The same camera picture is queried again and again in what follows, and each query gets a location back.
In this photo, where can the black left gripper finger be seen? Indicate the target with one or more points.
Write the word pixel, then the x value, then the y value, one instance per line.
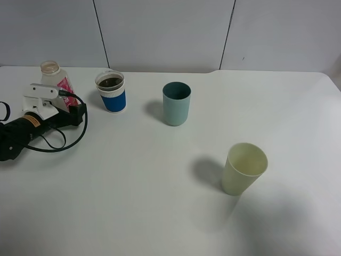
pixel 78 111

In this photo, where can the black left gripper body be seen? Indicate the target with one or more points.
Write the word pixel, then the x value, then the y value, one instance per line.
pixel 60 120

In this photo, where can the drink bottle with pink label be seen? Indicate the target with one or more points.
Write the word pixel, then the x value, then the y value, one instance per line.
pixel 53 75

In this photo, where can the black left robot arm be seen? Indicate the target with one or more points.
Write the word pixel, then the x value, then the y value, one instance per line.
pixel 19 133

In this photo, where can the blue sleeved paper cup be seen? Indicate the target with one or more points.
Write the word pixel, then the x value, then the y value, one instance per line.
pixel 111 87

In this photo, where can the teal plastic cup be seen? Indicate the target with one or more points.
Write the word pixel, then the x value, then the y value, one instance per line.
pixel 176 102

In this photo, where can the pale yellow plastic cup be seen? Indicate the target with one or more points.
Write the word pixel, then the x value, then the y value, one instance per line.
pixel 245 163

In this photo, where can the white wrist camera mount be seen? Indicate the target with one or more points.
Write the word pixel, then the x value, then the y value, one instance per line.
pixel 37 99

